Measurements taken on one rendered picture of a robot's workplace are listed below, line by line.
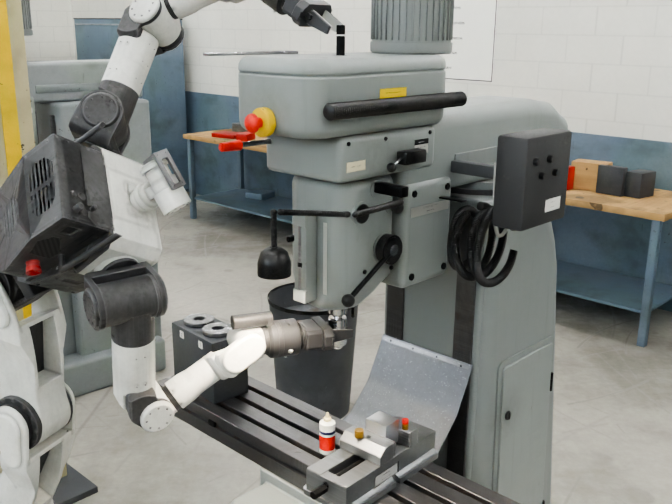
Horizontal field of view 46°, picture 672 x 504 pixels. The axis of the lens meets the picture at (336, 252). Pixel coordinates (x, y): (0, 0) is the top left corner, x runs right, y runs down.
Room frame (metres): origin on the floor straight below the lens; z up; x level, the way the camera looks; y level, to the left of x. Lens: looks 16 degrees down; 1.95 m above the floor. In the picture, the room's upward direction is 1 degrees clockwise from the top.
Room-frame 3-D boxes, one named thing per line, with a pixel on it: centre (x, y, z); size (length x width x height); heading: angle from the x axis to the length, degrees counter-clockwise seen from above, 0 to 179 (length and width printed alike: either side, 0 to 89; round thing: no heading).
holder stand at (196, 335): (2.14, 0.37, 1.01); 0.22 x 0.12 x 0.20; 42
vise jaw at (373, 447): (1.65, -0.08, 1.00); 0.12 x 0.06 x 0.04; 49
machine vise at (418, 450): (1.67, -0.10, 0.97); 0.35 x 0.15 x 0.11; 139
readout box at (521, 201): (1.78, -0.46, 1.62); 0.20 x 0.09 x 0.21; 136
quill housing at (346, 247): (1.80, -0.01, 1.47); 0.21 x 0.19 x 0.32; 46
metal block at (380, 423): (1.69, -0.12, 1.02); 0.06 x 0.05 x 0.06; 49
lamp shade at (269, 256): (1.59, 0.13, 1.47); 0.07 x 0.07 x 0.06
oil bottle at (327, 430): (1.77, 0.02, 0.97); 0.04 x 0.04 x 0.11
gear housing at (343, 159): (1.82, -0.04, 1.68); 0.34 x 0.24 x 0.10; 136
